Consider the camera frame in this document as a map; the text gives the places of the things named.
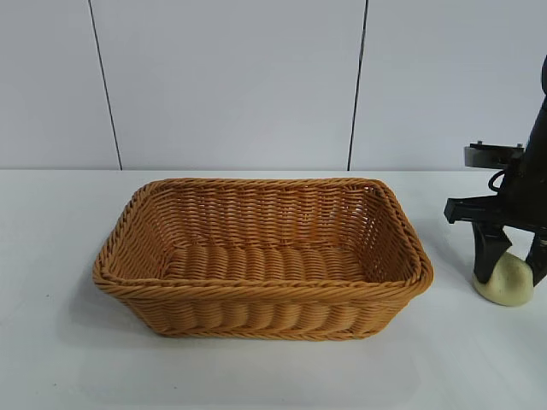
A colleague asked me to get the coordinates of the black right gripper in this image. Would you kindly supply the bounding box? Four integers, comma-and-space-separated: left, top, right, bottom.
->
444, 85, 547, 288

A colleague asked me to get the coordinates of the pale yellow egg yolk pastry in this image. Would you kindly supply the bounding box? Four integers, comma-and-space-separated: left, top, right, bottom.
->
471, 250, 536, 307

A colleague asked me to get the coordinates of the brown woven wicker basket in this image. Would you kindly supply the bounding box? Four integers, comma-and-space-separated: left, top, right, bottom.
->
91, 177, 436, 342

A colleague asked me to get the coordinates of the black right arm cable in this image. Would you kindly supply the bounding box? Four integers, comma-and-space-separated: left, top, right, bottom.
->
490, 169, 510, 192

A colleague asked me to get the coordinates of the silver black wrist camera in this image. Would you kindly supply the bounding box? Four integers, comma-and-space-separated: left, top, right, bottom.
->
462, 142, 527, 168

